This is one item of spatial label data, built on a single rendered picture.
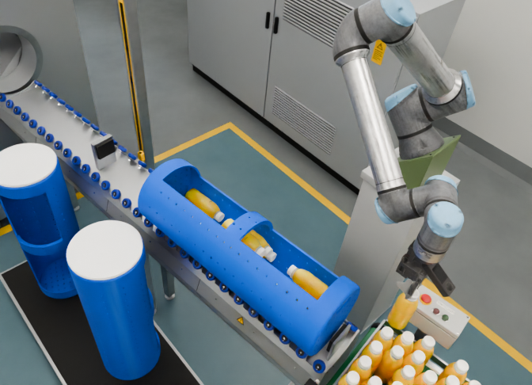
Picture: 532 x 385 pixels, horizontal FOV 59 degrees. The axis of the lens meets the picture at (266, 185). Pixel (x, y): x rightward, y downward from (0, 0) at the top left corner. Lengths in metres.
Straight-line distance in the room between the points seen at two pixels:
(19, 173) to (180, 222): 0.82
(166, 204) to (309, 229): 1.68
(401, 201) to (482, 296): 2.01
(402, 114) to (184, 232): 0.99
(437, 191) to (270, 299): 0.63
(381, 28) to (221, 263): 0.92
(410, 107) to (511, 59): 2.10
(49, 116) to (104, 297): 1.18
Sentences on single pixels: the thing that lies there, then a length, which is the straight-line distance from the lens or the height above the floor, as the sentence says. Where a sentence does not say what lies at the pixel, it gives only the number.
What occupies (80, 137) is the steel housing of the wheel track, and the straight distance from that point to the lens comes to 2.55.
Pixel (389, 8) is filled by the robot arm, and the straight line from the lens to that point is 1.49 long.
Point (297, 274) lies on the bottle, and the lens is 1.70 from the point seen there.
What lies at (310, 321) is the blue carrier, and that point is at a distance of 1.53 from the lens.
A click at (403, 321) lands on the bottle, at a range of 1.69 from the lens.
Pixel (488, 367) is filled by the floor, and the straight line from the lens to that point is 3.13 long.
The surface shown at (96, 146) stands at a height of 1.08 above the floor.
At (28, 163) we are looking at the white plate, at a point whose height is 1.04.
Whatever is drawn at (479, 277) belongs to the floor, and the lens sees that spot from 3.47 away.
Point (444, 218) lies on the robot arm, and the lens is 1.33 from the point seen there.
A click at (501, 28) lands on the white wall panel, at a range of 4.01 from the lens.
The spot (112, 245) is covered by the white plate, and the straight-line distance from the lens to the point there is 1.89.
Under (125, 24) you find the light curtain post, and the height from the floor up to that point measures 1.48.
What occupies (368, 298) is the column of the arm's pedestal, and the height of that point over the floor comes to 0.34.
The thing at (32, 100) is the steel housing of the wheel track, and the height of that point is 0.93.
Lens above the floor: 2.51
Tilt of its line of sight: 45 degrees down
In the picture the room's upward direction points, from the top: 7 degrees clockwise
